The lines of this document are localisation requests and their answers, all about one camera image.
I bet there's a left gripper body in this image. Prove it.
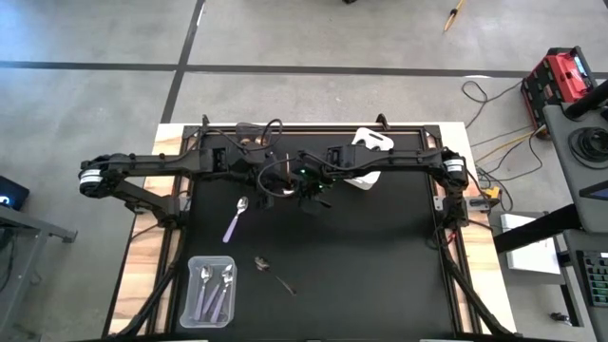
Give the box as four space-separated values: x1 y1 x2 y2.
259 161 287 199

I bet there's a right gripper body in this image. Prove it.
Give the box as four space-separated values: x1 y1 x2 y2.
297 188 335 204

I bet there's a gray translucent bin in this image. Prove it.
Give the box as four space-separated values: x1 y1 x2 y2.
235 121 276 161

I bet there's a large silver spoon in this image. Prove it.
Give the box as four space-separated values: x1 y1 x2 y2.
254 256 298 296

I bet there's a white plastic bin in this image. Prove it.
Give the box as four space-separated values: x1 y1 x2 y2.
342 126 395 191

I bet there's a black table mat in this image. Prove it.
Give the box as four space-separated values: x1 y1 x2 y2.
174 128 458 336

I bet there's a clear plastic bin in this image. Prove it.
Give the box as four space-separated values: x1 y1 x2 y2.
179 255 238 329

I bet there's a dark cart beam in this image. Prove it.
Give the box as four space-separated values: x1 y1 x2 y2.
492 202 584 255

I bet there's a white box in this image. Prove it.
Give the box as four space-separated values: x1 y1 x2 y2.
500 213 562 276

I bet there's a gray side table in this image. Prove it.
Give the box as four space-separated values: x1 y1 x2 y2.
0 203 79 333

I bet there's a black device with blue light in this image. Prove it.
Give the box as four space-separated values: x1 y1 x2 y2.
0 174 30 213

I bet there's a gray equipment cart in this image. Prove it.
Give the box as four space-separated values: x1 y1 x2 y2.
542 102 608 235

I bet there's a red black tool case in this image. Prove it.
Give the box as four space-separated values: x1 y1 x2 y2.
520 46 599 140

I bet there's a dark tablet screen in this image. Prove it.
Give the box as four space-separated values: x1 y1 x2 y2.
579 179 608 202

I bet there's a colorful keyboard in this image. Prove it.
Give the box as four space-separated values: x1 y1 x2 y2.
581 250 608 308

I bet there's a black pole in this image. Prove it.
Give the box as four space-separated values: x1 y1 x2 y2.
563 79 608 121

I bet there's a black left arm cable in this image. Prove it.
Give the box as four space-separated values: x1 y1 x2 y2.
256 118 298 197

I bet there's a black floor cable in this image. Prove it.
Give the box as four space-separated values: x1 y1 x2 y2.
461 79 523 130

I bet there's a yellow floor cable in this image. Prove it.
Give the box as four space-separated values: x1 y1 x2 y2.
474 123 547 165

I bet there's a yellow-handled brush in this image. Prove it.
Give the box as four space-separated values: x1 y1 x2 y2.
443 0 466 34

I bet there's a black coiled cable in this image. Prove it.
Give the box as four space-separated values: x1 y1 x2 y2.
567 125 608 171

